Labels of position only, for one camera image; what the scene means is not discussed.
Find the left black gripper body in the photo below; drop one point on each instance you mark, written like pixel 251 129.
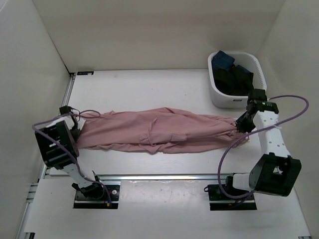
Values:
pixel 76 128

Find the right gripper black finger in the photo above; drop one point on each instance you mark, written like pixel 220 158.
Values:
pixel 247 129
pixel 244 120

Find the pink trousers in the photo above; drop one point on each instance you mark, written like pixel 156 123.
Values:
pixel 164 130

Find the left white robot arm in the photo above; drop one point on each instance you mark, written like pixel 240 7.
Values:
pixel 57 139

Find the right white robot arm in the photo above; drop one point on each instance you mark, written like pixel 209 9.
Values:
pixel 276 171

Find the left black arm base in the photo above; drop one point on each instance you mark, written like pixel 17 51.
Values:
pixel 96 197

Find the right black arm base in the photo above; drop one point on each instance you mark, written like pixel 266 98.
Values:
pixel 218 201

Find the black folded garment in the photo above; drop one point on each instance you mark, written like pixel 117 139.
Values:
pixel 237 81

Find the white plastic laundry basket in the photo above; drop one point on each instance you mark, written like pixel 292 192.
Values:
pixel 250 63

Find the small dark label sticker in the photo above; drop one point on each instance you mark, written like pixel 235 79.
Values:
pixel 85 73

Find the blue folded garment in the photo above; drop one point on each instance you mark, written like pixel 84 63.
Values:
pixel 221 60

